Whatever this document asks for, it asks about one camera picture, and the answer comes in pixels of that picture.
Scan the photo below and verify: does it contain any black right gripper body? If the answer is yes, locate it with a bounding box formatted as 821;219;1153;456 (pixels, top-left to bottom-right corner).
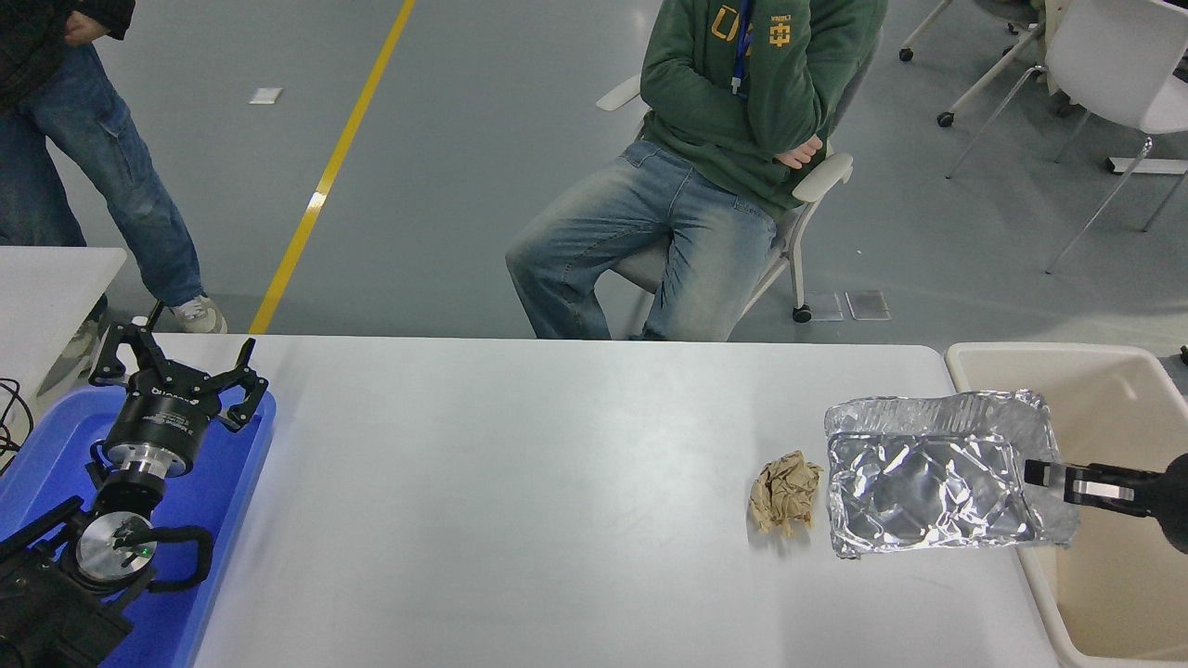
1151;453;1188;555

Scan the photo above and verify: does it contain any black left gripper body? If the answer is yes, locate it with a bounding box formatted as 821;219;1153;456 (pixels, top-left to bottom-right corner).
104;371;220;464

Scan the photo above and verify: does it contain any silver foil tray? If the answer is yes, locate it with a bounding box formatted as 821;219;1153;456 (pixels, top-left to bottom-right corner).
824;390;1082;559

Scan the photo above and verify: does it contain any standing person's hand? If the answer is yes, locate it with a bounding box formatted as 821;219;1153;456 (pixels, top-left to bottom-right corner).
63;9;108;47

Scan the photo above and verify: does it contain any seated person's right hand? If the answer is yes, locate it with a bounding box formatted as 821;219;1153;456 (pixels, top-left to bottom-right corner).
778;132;829;169

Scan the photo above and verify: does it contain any large pale plastic bin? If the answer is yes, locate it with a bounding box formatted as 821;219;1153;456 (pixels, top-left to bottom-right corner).
945;341;1188;668

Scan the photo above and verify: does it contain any blue plastic tray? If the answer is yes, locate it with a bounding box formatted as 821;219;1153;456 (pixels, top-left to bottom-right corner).
0;385;278;668

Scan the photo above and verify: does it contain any white side table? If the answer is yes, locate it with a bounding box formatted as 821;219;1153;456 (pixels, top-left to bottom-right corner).
0;246;128;409

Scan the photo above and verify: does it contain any standing person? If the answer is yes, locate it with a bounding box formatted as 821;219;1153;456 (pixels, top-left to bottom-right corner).
0;0;228;335

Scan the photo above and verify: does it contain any crumpled tan paper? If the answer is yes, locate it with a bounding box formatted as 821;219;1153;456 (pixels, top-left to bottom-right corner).
748;450;825;537

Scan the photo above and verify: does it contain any white table foot bar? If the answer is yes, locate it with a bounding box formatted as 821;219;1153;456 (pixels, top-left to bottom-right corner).
1109;156;1188;177

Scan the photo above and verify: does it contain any white chair with armrests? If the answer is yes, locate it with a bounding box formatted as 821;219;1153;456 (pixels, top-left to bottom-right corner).
596;26;881;340

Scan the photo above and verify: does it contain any office chair with casters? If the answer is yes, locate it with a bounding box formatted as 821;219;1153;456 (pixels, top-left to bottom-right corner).
898;0;1087;129

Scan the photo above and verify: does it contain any white shell chair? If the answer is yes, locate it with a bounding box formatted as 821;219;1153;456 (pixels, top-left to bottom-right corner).
947;0;1188;275

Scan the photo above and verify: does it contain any seated person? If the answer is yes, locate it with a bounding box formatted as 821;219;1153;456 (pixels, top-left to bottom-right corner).
506;0;889;341

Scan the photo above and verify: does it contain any black cable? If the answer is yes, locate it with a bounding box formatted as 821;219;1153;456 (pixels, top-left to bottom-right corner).
0;376;36;476

